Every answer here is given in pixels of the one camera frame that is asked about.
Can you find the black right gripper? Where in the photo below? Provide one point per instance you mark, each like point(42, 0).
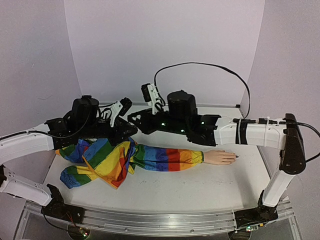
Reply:
point(151, 122)

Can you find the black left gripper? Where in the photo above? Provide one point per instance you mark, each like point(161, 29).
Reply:
point(121, 127)

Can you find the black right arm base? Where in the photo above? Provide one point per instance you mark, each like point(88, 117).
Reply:
point(261, 214)

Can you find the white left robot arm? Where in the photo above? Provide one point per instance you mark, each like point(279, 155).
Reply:
point(20, 146)

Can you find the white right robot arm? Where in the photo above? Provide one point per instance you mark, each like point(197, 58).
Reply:
point(282, 135)

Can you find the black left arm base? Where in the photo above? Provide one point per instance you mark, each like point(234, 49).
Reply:
point(58, 209)

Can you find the rainbow striped jacket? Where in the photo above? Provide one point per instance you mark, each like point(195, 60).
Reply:
point(98, 159)

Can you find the mannequin hand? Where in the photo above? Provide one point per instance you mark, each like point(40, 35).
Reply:
point(219, 157)

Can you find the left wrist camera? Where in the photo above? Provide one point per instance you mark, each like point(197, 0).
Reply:
point(119, 108)

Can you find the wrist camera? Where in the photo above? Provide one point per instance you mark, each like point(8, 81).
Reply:
point(152, 97)
point(119, 108)

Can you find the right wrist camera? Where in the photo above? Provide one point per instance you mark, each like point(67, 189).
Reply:
point(152, 97)

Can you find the aluminium front rail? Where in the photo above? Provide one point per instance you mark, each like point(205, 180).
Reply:
point(164, 224)

